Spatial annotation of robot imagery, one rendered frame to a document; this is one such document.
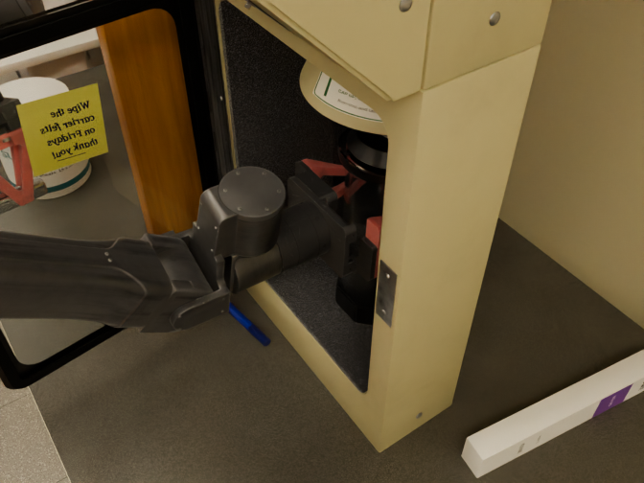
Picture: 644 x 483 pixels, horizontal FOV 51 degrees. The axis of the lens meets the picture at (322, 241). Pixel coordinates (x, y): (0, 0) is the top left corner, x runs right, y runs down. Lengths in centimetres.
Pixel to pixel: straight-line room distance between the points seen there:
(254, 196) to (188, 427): 35
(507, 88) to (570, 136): 46
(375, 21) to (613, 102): 56
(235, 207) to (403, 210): 14
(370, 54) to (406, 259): 20
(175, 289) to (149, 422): 30
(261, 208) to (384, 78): 19
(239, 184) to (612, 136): 52
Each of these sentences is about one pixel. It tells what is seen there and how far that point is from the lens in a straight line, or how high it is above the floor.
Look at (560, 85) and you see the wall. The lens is 95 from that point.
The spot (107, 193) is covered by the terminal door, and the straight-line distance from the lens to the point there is 73.
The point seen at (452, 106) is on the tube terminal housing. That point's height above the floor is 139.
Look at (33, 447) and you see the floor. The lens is 202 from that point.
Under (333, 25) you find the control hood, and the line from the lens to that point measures 37.
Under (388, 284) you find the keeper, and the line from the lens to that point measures 57.
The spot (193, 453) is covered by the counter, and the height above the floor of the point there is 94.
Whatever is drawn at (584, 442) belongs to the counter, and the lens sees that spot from 86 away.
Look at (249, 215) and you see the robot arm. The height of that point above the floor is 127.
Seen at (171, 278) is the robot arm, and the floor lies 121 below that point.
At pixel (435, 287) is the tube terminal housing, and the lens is 61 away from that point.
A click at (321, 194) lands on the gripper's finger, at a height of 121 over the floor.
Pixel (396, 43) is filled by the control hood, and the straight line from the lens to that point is 41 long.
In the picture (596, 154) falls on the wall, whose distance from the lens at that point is 95.
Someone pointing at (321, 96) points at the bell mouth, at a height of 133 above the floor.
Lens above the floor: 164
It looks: 44 degrees down
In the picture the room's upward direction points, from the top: straight up
